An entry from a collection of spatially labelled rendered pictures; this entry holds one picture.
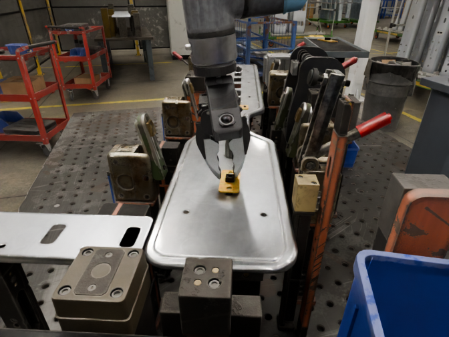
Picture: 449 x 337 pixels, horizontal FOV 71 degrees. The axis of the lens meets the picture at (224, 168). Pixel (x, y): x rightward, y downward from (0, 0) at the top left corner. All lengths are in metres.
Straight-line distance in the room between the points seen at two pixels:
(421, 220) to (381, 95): 3.42
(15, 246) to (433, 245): 0.52
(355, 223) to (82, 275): 0.85
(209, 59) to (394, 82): 3.19
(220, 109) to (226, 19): 0.13
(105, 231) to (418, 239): 0.42
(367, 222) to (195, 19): 0.81
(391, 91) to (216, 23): 3.24
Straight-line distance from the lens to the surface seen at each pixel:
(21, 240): 0.57
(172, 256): 0.46
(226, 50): 0.51
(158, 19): 8.23
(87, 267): 0.39
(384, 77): 3.60
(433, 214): 0.27
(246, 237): 0.49
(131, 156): 0.64
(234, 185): 0.58
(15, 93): 3.21
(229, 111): 0.48
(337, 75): 0.52
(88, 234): 0.53
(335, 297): 0.83
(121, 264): 0.38
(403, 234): 0.28
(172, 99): 0.96
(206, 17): 0.49
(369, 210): 1.14
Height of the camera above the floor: 1.32
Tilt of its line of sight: 29 degrees down
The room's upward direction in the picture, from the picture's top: straight up
